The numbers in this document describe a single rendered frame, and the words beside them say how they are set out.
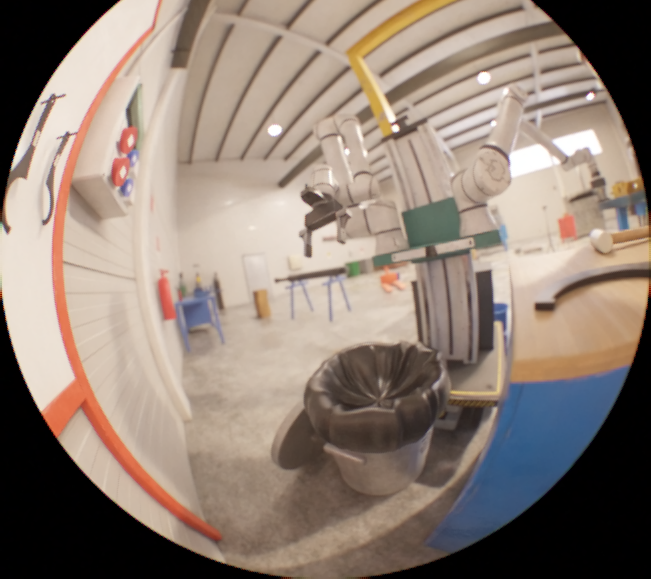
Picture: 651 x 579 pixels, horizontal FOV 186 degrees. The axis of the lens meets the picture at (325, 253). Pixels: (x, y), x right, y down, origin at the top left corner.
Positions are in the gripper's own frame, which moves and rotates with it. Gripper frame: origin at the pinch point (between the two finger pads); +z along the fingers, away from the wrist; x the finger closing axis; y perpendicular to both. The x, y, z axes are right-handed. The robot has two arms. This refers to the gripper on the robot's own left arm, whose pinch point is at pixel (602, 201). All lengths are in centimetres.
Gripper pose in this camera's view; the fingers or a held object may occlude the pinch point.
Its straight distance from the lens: 167.7
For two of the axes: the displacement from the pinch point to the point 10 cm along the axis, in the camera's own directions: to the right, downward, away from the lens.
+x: -4.1, 1.3, 9.0
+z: 1.9, 9.8, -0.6
